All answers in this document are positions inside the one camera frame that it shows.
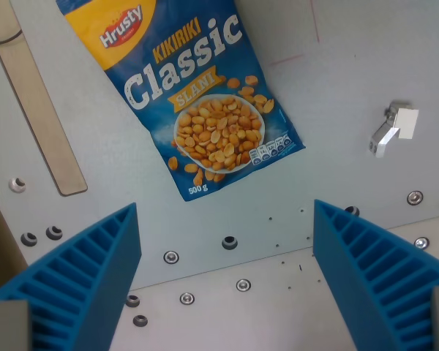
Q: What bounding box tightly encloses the long wooden strip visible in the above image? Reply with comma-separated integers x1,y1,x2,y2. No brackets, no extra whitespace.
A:
0,0,89,197

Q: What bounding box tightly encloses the blue Hrusty Classic peanut bag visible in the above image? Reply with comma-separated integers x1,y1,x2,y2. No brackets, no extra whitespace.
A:
55,0,307,203

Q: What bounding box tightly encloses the thin black cable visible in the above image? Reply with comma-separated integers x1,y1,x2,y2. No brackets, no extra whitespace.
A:
0,29,23,45

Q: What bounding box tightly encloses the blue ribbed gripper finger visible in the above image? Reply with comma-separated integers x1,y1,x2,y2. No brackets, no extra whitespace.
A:
0,202,143,351
312,198,439,351

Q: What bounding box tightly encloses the small metal bracket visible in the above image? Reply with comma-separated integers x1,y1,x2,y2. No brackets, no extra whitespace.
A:
368,101,414,159

